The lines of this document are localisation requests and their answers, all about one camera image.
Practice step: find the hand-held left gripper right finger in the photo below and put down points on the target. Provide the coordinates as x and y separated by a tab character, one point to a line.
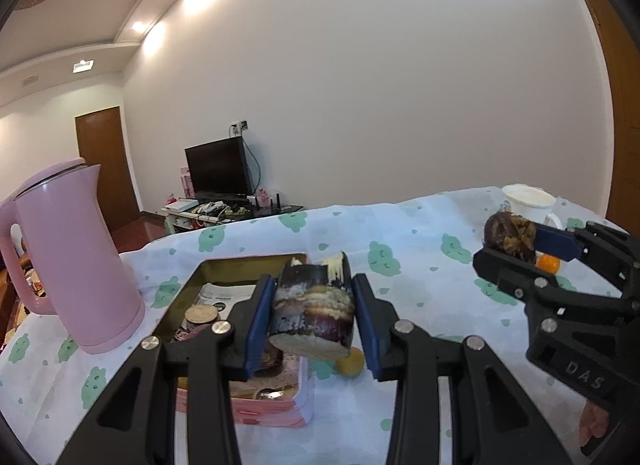
367	325

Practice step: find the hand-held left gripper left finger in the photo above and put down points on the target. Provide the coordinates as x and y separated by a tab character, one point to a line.
260	325

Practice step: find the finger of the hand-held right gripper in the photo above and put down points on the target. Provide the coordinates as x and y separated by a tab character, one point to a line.
555	242
500	270

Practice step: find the pink metal tin box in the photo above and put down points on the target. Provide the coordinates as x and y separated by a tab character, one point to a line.
270	412

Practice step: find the person's right hand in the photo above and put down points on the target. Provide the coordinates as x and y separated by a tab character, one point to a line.
592	422

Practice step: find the small orange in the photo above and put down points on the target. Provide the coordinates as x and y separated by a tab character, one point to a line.
548	264

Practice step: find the kiwi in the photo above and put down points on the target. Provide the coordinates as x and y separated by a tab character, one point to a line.
350	365

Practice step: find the printed paper leaflet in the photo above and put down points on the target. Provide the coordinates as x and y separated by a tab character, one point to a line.
220	295

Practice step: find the white printed cup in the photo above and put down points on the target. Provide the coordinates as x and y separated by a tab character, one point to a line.
530	197

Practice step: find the white green-patterned tablecloth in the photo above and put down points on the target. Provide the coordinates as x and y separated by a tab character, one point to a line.
425	285

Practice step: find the small pink ornament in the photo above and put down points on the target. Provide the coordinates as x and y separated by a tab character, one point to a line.
262	196

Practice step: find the cluttered tv stand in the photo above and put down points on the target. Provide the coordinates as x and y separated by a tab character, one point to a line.
200	210

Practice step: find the wooden door with knob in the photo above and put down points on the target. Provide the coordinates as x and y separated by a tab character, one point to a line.
622	120

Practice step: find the black television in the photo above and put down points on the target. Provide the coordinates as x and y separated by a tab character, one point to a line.
217	167

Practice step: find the pink electric kettle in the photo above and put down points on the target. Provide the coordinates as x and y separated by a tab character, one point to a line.
75	255

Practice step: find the plain wooden door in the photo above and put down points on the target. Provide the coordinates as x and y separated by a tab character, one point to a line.
107	170

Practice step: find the wooden furniture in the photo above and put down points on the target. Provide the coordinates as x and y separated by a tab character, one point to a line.
10	305

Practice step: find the ceiling spotlight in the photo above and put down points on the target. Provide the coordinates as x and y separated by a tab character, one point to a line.
137	26

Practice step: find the wall socket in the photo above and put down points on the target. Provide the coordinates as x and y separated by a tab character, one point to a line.
239	128

